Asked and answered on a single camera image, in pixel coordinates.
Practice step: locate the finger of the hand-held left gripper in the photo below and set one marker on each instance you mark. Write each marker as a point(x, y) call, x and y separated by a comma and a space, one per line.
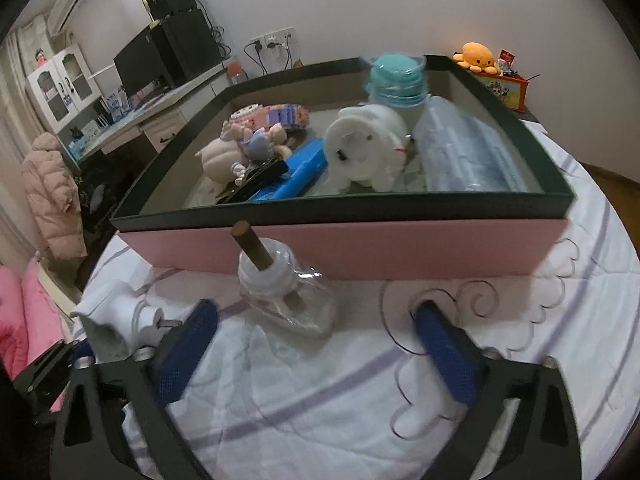
point(42, 375)

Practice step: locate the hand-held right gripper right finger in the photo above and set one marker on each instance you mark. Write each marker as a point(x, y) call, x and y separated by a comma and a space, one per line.
point(445, 350)

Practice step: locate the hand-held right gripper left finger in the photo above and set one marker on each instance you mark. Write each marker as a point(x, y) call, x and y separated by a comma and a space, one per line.
point(185, 350)

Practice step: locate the white plug-in device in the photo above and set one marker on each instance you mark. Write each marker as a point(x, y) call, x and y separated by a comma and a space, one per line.
point(115, 320)

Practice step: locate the glass bottle with wick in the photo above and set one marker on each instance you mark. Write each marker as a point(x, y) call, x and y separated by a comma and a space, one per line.
point(285, 300)

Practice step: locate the pink box with dark rim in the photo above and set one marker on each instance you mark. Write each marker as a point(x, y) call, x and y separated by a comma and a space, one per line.
point(350, 250)

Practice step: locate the black remote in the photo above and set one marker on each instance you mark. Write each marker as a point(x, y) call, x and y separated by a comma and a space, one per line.
point(260, 175)

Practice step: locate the clear plastic packet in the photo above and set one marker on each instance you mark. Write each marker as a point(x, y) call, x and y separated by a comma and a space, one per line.
point(460, 155)

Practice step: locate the blue plastic case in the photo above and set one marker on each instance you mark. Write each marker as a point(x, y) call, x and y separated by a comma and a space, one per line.
point(300, 170)

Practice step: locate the purple and pink block car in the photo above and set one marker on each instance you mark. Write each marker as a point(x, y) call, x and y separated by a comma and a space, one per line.
point(275, 116)

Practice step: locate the teal facial brush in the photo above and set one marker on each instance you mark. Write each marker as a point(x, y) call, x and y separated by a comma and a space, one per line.
point(397, 77)

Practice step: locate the pink blanket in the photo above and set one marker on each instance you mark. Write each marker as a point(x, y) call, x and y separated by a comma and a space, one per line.
point(20, 310)

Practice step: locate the pink padded coat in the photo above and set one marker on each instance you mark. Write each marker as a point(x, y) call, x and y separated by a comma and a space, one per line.
point(50, 200)

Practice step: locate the black office chair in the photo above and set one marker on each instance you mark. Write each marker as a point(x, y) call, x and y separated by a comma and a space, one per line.
point(100, 195)

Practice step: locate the cream pig doll figurine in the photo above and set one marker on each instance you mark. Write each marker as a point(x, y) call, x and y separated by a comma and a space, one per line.
point(220, 160)

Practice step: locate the white plush toy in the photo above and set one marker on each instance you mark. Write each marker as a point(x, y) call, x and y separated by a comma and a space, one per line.
point(365, 150)

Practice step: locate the beige curtain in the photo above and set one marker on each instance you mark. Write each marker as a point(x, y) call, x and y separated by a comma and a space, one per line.
point(12, 160)

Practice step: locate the white desk with drawers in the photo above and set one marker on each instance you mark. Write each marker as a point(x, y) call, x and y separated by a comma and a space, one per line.
point(165, 130)

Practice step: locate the blue boxes on desk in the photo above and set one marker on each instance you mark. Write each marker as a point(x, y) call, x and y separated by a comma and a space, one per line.
point(115, 105)

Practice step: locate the orange panda print box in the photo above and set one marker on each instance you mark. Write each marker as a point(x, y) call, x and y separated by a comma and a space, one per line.
point(502, 90)

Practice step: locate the bottle with orange cap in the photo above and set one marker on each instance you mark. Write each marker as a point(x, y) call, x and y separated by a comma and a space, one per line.
point(236, 74)

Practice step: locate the white glass-door cabinet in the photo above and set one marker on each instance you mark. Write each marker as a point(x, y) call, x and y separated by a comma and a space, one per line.
point(60, 85)

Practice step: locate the black computer monitor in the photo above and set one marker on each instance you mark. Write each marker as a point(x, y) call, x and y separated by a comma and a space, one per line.
point(137, 62)

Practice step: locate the small red ornament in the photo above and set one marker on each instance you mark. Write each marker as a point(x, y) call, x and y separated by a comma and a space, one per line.
point(507, 60)

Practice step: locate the orange octopus plush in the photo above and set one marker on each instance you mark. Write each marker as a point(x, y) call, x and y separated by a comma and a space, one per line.
point(477, 55)

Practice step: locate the black computer tower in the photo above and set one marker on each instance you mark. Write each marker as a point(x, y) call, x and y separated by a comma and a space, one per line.
point(185, 47)

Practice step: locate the white wall sockets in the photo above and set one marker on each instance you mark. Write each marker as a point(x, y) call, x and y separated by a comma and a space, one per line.
point(272, 38)

